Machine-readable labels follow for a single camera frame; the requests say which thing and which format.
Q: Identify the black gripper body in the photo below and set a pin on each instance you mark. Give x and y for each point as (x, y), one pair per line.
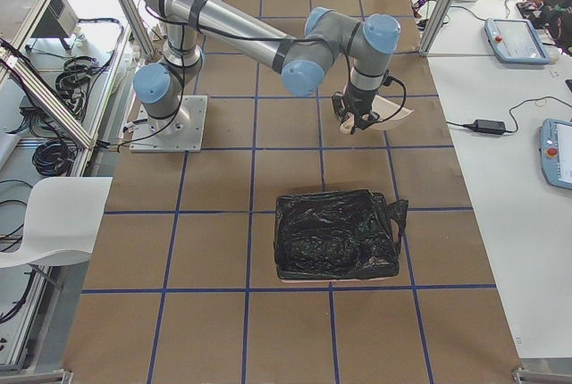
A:
(361, 104)

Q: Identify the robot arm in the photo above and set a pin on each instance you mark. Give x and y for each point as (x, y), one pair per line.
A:
(302, 63)

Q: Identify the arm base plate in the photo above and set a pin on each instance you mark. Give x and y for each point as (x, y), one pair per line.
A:
(182, 133)

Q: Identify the black power adapter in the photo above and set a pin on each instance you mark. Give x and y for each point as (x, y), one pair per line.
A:
(489, 127)

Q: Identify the white chair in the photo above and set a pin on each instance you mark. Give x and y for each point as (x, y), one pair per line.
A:
(61, 223)

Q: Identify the blue teach pendant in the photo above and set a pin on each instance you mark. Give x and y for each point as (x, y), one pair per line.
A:
(555, 152)
(515, 42)

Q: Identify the beige plastic dustpan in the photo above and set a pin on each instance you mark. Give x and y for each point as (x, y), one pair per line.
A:
(391, 115)

